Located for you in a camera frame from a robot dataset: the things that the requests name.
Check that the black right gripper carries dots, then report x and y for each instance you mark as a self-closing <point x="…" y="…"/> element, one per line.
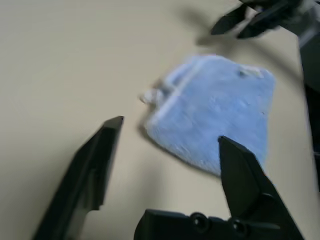
<point x="272" y="2"/>

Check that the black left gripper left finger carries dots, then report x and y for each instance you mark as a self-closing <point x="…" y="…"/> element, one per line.
<point x="87" y="175"/>

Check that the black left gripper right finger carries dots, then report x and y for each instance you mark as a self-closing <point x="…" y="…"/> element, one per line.
<point x="247" y="185"/>

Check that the light blue towel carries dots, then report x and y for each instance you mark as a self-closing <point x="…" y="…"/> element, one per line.
<point x="215" y="117"/>

